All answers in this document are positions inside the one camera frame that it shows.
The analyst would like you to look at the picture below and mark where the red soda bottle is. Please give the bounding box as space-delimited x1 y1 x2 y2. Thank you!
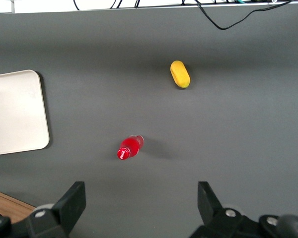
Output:
116 134 145 161

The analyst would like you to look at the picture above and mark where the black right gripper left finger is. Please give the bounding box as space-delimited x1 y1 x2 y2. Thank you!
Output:
0 181 87 238

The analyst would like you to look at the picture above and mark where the wooden drawer cabinet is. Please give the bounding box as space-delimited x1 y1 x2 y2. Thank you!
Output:
0 188 37 224

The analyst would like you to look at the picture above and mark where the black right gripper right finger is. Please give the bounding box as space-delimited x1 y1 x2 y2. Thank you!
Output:
188 181 280 238

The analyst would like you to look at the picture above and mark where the yellow lemon toy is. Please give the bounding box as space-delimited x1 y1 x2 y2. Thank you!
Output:
170 60 191 89

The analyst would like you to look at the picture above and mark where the black cable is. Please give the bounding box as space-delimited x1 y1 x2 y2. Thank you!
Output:
195 0 294 31
73 0 121 11

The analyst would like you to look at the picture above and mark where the cream rectangular tray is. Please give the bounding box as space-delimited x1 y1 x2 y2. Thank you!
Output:
0 69 51 157

